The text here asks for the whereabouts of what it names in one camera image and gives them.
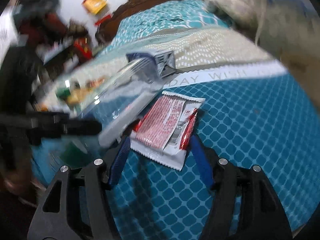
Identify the teal patterned bed blanket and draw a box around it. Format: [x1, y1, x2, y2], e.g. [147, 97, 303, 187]
[32, 0, 316, 240]

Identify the clear plastic packaging bag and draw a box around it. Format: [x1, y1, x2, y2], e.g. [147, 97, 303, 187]
[36, 57, 163, 147]

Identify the yellow red wall calendar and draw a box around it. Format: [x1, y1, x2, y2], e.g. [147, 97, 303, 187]
[82, 0, 107, 15]

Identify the red white snack wrapper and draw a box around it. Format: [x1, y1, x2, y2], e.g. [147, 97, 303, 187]
[130, 91, 205, 171]

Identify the red gift box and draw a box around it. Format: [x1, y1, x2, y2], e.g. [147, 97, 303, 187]
[73, 37, 93, 62]

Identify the clear lidded storage bin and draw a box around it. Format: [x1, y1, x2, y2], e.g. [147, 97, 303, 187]
[254, 0, 319, 108]

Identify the cluttered metal shelf rack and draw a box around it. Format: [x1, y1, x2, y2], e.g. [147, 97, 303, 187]
[1, 0, 89, 85]

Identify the carved brown wooden headboard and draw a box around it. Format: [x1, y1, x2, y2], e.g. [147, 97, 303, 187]
[95, 0, 181, 44]

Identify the silver blue foil carton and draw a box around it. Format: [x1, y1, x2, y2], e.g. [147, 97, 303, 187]
[126, 49, 176, 78]

